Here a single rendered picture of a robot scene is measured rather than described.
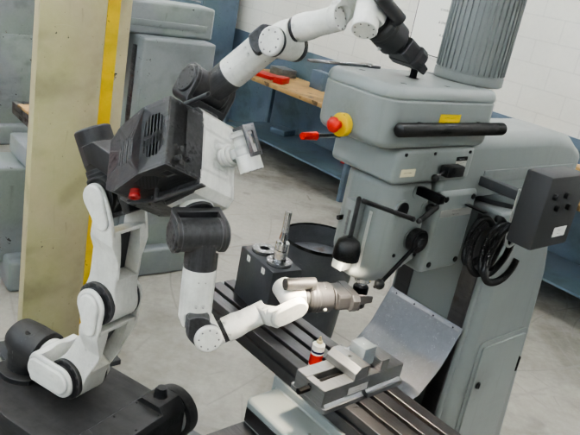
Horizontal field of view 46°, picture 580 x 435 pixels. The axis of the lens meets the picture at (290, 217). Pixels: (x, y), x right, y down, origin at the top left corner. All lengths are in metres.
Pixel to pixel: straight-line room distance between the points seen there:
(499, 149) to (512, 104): 4.49
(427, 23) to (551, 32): 1.34
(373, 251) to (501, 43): 0.67
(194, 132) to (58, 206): 1.66
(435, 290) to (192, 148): 1.00
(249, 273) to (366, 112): 0.93
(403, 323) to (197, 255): 0.90
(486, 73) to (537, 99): 4.50
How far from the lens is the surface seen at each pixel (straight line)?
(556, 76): 6.43
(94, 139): 2.13
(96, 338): 2.26
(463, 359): 2.38
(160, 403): 2.52
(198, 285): 1.82
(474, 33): 1.99
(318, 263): 3.95
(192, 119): 1.85
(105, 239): 2.12
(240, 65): 1.90
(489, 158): 2.12
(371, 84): 1.70
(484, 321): 2.34
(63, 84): 3.23
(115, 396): 2.61
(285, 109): 8.67
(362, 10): 1.71
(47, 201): 3.37
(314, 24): 1.79
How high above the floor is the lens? 2.11
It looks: 20 degrees down
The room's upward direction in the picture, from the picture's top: 11 degrees clockwise
